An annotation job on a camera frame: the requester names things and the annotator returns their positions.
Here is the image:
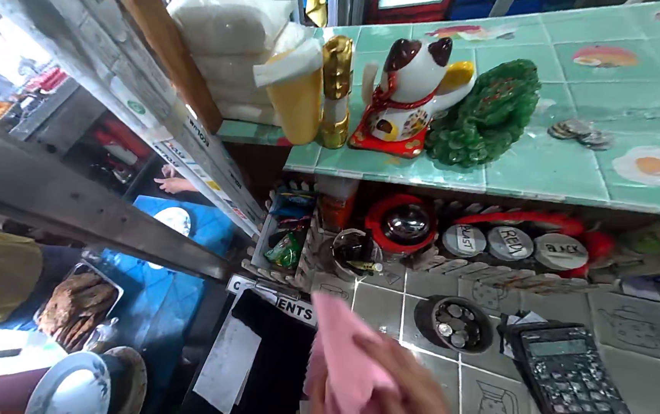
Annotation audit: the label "blue table cover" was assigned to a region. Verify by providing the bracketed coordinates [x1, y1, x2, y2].
[91, 195, 235, 380]

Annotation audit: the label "yellow plastic cup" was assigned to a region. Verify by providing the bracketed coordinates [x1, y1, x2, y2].
[265, 49, 324, 146]

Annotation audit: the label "dark round coin bowl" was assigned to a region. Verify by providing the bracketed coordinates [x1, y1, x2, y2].
[414, 295, 494, 354]

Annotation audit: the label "wooden post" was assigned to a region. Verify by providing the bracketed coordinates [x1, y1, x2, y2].
[121, 0, 224, 136]

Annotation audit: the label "person's left hand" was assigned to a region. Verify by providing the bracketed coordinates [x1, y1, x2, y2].
[309, 371, 331, 414]

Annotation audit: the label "white round plate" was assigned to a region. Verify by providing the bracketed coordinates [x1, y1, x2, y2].
[152, 206, 192, 238]

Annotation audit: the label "blue packet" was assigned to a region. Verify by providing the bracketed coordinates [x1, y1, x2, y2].
[275, 192, 317, 215]

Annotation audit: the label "lucky cat figurine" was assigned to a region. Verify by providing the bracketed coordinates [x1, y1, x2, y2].
[349, 37, 477, 159]

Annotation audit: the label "round container, white lid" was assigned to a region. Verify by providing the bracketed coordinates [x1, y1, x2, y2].
[442, 223, 487, 259]
[533, 233, 589, 271]
[486, 225, 534, 262]

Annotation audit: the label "person's right hand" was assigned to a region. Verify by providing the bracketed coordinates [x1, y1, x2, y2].
[353, 328, 453, 414]

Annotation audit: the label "metal food tray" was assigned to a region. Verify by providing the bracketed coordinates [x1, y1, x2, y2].
[33, 258, 125, 353]

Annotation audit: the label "white paper sheet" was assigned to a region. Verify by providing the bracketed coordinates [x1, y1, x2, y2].
[193, 310, 263, 414]

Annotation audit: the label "red round holder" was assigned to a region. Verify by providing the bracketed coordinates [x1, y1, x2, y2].
[365, 194, 439, 255]

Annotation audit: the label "grey metal beam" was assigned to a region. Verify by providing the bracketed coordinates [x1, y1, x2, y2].
[0, 108, 239, 281]

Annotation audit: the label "white folded tissue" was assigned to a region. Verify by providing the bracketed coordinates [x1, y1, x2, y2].
[253, 23, 324, 88]

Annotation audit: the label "grey rectangular basket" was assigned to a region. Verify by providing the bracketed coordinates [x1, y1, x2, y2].
[250, 189, 318, 280]

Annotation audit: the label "white picket fence trim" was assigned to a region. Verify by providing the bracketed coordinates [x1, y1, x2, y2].
[410, 244, 621, 294]

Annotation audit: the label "white metal frame, stickers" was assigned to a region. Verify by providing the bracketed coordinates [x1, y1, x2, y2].
[0, 0, 267, 241]

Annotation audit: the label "shiny gold cylinder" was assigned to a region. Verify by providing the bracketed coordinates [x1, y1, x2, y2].
[318, 36, 354, 150]

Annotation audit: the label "pink paper pad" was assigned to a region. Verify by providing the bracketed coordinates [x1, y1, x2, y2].
[303, 290, 401, 414]

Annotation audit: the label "stack of white plastic packs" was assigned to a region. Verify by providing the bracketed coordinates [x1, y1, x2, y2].
[167, 0, 298, 126]

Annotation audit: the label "black papers under calculator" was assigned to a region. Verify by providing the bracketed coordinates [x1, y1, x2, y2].
[497, 310, 548, 361]

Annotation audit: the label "red plastic basket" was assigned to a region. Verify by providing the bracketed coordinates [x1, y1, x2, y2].
[453, 210, 616, 279]

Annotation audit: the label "white floral plate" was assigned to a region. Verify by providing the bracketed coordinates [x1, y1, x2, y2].
[25, 351, 112, 414]

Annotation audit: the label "heap of bowl coins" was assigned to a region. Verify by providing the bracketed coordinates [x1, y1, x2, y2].
[435, 303, 476, 349]

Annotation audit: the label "clear jar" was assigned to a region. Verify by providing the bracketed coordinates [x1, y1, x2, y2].
[331, 229, 383, 283]

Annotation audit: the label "black calculator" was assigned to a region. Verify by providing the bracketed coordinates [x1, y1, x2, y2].
[505, 321, 631, 414]

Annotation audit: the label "pile of fried meat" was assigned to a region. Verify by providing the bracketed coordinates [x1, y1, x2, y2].
[38, 271, 119, 350]

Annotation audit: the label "white sign, black letters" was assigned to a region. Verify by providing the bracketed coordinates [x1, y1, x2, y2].
[227, 274, 317, 327]

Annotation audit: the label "green snack packet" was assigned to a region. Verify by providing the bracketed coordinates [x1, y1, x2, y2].
[264, 232, 304, 270]

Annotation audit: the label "green cabbage ornament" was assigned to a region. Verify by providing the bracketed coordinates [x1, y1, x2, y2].
[425, 59, 542, 169]

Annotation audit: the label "black cloth folder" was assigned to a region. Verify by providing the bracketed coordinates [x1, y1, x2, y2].
[179, 289, 317, 414]

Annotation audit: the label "shiny steel bowl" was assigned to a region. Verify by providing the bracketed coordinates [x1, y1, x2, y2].
[382, 205, 433, 247]

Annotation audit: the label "brown rimmed plate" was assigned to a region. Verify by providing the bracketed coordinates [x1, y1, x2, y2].
[100, 345, 148, 414]

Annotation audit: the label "clear container, orange contents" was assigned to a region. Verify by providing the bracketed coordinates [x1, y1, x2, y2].
[315, 175, 360, 232]

